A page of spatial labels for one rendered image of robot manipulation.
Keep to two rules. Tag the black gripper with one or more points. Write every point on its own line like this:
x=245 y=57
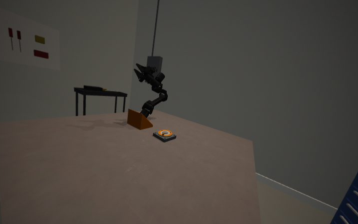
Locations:
x=145 y=74

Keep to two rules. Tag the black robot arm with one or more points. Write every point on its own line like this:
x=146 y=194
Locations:
x=149 y=105

